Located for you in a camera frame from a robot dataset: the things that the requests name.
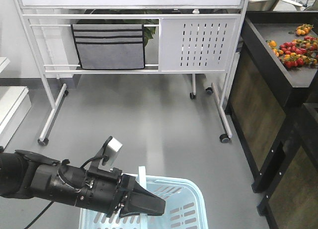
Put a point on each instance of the black wooden produce stand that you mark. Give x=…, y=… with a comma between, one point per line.
x=274, y=107

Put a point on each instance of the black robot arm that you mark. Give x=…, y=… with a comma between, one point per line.
x=25, y=175

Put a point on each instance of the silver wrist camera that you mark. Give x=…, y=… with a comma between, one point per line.
x=110, y=150

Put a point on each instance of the white metal shelving unit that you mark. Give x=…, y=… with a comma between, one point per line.
x=14, y=105

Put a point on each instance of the grey fabric pocket organizer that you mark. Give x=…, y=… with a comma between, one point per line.
x=109, y=46

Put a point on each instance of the red and orange tomatoes pile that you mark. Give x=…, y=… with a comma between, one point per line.
x=298, y=52

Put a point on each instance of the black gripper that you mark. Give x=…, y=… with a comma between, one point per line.
x=110, y=191

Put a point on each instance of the light blue plastic basket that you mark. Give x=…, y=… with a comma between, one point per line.
x=184, y=207

